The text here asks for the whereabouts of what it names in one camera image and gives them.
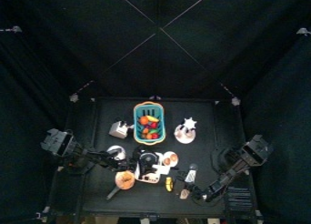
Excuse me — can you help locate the yellow toy banana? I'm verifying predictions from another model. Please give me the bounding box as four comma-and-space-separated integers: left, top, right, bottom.
165, 177, 175, 193

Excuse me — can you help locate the small beige toy piece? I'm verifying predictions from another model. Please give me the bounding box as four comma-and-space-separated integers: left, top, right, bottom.
179, 188, 191, 200

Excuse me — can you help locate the grey toy cleaver black handle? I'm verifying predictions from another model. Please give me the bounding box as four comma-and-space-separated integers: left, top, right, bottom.
183, 163, 199, 184

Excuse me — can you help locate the white star-shaped toy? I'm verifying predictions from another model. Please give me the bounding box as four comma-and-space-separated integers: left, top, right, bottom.
183, 117, 198, 130

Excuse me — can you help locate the white plate with buns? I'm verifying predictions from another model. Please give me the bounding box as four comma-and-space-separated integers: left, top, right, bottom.
161, 150, 181, 168

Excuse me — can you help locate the wooden round toy pan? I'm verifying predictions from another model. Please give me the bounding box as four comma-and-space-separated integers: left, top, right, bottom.
106, 170, 137, 201

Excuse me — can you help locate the white round bowl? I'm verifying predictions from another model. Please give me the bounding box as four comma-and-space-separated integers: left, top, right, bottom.
106, 145, 129, 161

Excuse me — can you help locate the black label white text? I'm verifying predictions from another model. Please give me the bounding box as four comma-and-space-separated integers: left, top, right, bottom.
225, 185, 254, 213

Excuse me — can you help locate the black round toy pot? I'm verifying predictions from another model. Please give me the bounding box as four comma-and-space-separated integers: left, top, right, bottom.
138, 150, 161, 171

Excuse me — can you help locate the teal basket orange rim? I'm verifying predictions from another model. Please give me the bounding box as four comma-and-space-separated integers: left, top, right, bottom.
133, 101, 167, 146

